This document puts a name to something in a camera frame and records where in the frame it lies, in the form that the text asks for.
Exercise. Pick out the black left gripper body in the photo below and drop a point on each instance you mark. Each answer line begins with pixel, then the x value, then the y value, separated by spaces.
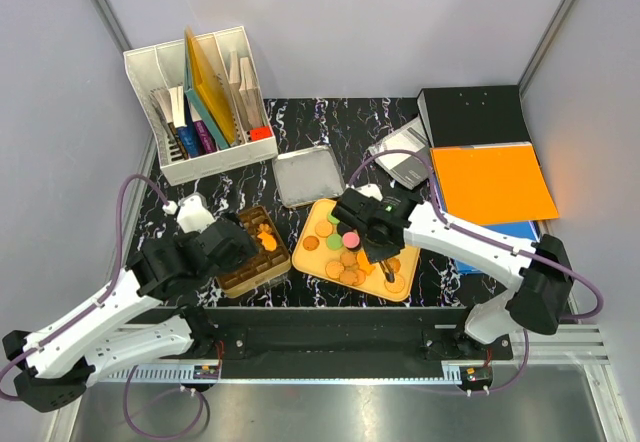
pixel 249 252

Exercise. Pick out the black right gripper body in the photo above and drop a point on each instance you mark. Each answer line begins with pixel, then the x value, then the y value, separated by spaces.
pixel 375 251

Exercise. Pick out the metal tongs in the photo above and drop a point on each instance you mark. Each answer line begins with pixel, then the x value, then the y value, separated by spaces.
pixel 388 271

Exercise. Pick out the yellow cookie tray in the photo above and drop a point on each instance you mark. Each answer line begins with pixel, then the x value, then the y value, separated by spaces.
pixel 320 253

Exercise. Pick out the orange flower cookie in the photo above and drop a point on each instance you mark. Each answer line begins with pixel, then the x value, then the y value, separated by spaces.
pixel 264 228

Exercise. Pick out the orange fish cookie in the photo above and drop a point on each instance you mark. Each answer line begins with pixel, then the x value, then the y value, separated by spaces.
pixel 268 241

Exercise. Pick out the brown compartment cookie box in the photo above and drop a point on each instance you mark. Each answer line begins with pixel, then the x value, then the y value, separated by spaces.
pixel 263 268

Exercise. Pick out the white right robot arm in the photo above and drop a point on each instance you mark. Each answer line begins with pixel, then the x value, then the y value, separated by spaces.
pixel 533 273

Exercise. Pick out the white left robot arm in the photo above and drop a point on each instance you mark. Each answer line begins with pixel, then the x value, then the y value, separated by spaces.
pixel 58 363

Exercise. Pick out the pink macaron cookie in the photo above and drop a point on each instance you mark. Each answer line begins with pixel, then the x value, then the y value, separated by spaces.
pixel 351 240

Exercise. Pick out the grey booklet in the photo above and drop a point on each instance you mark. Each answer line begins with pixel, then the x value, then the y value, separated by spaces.
pixel 405 169

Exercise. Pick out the round tan biscuit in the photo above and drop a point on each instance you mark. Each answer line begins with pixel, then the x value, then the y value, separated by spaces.
pixel 397 286

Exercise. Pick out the silver tin lid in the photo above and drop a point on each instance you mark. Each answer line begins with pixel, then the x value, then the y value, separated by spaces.
pixel 304 176

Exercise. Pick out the orange folder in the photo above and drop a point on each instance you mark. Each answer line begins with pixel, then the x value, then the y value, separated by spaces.
pixel 493 184

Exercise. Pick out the blue folder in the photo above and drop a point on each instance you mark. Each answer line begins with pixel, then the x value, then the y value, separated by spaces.
pixel 527 230

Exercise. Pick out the black binder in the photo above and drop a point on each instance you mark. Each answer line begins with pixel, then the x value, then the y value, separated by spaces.
pixel 470 116

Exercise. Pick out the white file organizer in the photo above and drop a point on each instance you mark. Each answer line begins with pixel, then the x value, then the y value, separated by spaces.
pixel 159 75

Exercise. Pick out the yellow folder in organizer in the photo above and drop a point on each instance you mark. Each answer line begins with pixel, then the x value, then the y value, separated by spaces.
pixel 207 94

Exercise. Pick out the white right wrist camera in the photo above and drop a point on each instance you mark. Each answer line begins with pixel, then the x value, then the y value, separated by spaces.
pixel 371 191

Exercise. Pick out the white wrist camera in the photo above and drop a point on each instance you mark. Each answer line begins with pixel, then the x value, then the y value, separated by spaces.
pixel 193 214
pixel 371 191

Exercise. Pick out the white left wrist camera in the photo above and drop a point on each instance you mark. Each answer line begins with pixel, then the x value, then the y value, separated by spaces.
pixel 193 214

